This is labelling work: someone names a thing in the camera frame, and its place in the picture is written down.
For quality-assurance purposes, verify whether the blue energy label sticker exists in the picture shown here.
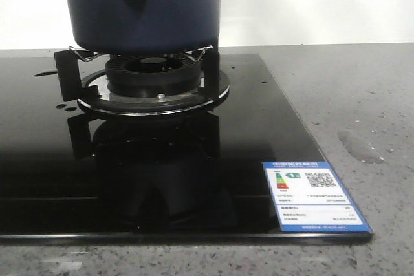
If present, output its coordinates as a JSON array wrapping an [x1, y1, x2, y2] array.
[[262, 161, 371, 233]]

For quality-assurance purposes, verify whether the black pot support grate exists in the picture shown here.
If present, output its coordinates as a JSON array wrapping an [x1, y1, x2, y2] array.
[[54, 45, 221, 104]]

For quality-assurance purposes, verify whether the round burner base ring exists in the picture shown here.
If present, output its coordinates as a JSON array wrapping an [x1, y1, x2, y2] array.
[[76, 69, 231, 116]]

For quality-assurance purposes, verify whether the dark blue pot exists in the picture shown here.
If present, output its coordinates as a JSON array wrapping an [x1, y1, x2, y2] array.
[[67, 0, 220, 55]]

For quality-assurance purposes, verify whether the black gas burner head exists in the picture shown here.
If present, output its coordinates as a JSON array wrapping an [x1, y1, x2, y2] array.
[[105, 56, 201, 98]]

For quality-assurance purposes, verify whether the black glass gas cooktop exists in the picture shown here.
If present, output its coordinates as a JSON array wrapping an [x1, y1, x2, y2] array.
[[1, 54, 373, 244]]

